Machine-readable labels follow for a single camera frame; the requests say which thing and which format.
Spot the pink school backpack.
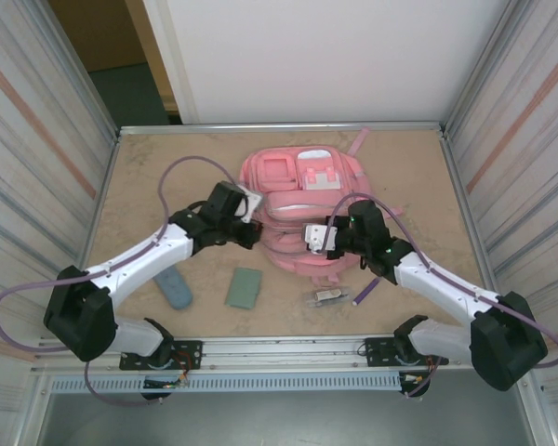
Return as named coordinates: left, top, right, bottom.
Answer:
left=239, top=127, right=404, bottom=287

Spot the purple marker pen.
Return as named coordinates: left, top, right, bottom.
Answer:
left=351, top=277, right=381, bottom=307

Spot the green wallet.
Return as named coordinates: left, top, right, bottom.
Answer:
left=225, top=268, right=263, bottom=310

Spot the blue-grey glasses case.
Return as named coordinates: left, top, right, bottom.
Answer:
left=155, top=271, right=194, bottom=310

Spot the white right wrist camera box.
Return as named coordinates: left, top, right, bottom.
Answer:
left=301, top=222, right=339, bottom=255

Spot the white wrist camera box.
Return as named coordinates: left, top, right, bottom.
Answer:
left=234, top=185, right=265, bottom=224
left=301, top=222, right=339, bottom=255

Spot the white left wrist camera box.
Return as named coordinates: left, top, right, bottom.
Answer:
left=234, top=185, right=265, bottom=224

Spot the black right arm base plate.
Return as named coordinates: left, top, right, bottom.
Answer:
left=365, top=336, right=449, bottom=369

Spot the wide aluminium mounting rail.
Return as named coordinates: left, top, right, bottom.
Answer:
left=30, top=332, right=538, bottom=375

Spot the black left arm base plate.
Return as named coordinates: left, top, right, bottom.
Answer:
left=119, top=340, right=204, bottom=372

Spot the grey slotted cable duct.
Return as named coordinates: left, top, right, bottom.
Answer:
left=48, top=374, right=404, bottom=395

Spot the white door frame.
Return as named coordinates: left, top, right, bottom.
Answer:
left=141, top=0, right=199, bottom=125

